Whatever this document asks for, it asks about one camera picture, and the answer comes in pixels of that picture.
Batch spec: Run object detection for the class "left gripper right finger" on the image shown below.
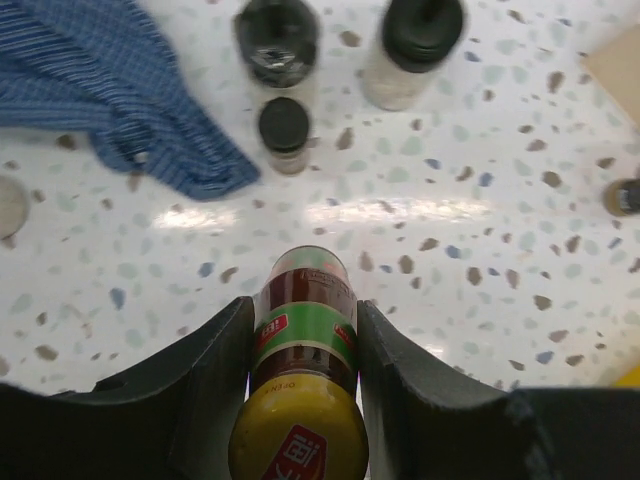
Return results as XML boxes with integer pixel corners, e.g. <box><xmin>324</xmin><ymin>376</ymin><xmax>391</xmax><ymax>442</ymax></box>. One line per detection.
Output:
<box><xmin>358</xmin><ymin>301</ymin><xmax>639</xmax><ymax>480</ymax></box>

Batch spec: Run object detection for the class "beige divided wooden tray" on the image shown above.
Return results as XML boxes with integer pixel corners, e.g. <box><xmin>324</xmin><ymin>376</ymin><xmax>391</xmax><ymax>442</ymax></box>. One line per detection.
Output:
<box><xmin>582</xmin><ymin>23</ymin><xmax>639</xmax><ymax>129</ymax></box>

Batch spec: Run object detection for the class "yellow plastic tray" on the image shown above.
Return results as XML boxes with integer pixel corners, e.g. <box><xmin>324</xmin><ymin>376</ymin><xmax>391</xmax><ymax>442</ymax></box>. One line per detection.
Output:
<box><xmin>614</xmin><ymin>367</ymin><xmax>640</xmax><ymax>388</ymax></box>

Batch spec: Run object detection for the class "black cap spice shaker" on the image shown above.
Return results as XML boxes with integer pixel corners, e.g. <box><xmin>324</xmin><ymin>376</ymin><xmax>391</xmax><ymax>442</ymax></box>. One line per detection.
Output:
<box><xmin>257</xmin><ymin>97</ymin><xmax>311</xmax><ymax>175</ymax></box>

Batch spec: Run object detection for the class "blue checkered shirt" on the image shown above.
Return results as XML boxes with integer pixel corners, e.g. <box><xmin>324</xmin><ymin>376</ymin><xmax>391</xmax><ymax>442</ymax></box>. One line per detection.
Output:
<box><xmin>1</xmin><ymin>1</ymin><xmax>260</xmax><ymax>201</ymax></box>

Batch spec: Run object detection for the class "dark spice shaker near tray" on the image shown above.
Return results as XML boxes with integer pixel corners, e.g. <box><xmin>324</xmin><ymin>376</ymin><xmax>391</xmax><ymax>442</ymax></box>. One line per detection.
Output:
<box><xmin>603</xmin><ymin>179</ymin><xmax>640</xmax><ymax>217</ymax></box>

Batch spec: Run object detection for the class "far left glass jar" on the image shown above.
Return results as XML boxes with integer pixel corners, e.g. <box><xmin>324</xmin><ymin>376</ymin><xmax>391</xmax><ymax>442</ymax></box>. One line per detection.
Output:
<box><xmin>0</xmin><ymin>175</ymin><xmax>29</xmax><ymax>239</ymax></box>

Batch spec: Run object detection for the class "back right glass jar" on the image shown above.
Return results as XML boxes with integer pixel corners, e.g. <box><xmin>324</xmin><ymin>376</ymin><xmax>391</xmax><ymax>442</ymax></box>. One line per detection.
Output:
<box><xmin>362</xmin><ymin>0</ymin><xmax>465</xmax><ymax>111</ymax></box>

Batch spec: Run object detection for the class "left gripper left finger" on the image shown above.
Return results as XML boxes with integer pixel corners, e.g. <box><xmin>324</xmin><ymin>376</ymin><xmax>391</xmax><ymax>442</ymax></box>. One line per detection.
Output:
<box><xmin>1</xmin><ymin>297</ymin><xmax>254</xmax><ymax>479</ymax></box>

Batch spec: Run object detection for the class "taped lid glass jar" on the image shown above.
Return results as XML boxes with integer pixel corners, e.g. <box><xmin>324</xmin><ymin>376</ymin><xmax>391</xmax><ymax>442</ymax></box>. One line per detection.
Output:
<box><xmin>234</xmin><ymin>0</ymin><xmax>320</xmax><ymax>108</ymax></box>

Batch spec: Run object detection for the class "yellow cap sauce bottle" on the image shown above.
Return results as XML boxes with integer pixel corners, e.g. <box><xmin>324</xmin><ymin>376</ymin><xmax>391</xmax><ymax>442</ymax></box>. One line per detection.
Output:
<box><xmin>228</xmin><ymin>245</ymin><xmax>369</xmax><ymax>480</ymax></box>

